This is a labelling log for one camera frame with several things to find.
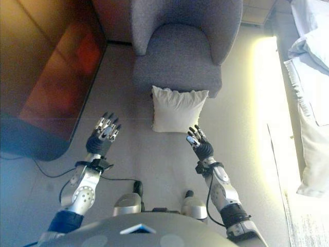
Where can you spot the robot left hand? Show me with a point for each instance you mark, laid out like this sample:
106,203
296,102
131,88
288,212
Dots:
99,146

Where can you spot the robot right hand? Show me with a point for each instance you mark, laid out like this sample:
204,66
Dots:
204,150

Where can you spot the white cushion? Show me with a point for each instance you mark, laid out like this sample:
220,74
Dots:
177,110

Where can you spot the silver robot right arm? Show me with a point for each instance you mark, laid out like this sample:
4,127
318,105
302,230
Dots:
226,190

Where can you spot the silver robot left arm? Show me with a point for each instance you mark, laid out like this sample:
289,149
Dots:
84,193

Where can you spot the silver robot right leg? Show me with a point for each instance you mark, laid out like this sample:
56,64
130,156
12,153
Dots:
192,205

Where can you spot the grey robot torso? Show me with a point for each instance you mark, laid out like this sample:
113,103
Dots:
144,232

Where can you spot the grey fabric armchair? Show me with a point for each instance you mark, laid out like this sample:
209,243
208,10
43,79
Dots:
177,51

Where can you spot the white crumpled duvet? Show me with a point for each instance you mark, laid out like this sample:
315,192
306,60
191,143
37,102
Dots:
312,49

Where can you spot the beige nightstand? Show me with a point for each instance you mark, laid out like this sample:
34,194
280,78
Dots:
257,11

